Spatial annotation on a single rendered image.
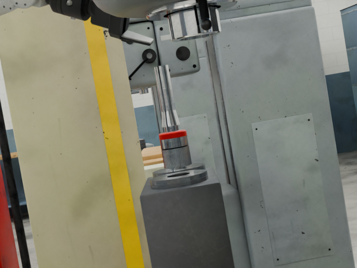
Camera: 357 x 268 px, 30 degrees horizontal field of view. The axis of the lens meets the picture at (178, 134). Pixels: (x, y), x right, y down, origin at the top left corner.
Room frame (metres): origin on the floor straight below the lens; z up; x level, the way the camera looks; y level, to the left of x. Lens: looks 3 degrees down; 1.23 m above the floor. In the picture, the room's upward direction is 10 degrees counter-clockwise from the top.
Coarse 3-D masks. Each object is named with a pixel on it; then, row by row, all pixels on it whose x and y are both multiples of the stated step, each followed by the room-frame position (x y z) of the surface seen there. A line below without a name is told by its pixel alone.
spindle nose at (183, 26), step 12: (180, 12) 0.60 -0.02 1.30; (192, 12) 0.60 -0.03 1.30; (216, 12) 0.61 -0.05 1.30; (168, 24) 0.62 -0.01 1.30; (180, 24) 0.60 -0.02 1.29; (192, 24) 0.60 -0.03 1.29; (216, 24) 0.61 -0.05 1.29; (180, 36) 0.60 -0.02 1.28; (192, 36) 0.61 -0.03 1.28; (204, 36) 0.64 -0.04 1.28
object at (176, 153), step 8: (184, 136) 1.11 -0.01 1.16; (160, 144) 1.12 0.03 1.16; (168, 144) 1.10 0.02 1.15; (176, 144) 1.10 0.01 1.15; (184, 144) 1.11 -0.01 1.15; (168, 152) 1.10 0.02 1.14; (176, 152) 1.10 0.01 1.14; (184, 152) 1.10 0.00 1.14; (168, 160) 1.10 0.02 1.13; (176, 160) 1.10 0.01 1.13; (184, 160) 1.10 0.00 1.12; (168, 168) 1.11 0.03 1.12; (176, 168) 1.10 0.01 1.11; (184, 168) 1.10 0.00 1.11
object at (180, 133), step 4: (164, 132) 1.13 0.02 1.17; (168, 132) 1.11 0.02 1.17; (172, 132) 1.10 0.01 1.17; (176, 132) 1.10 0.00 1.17; (180, 132) 1.10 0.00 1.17; (184, 132) 1.11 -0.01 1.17; (160, 136) 1.11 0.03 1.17; (164, 136) 1.10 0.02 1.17; (168, 136) 1.10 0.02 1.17; (172, 136) 1.10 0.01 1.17; (176, 136) 1.10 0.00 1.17; (180, 136) 1.10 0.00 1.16
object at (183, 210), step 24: (192, 168) 1.09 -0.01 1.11; (144, 192) 0.98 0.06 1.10; (168, 192) 0.96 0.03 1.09; (192, 192) 0.96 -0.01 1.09; (216, 192) 0.96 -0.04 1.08; (144, 216) 0.96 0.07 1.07; (168, 216) 0.96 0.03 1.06; (192, 216) 0.96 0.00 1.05; (216, 216) 0.96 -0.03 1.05; (168, 240) 0.96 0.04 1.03; (192, 240) 0.96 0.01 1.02; (216, 240) 0.96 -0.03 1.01; (168, 264) 0.96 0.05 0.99; (192, 264) 0.96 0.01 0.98; (216, 264) 0.96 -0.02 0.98
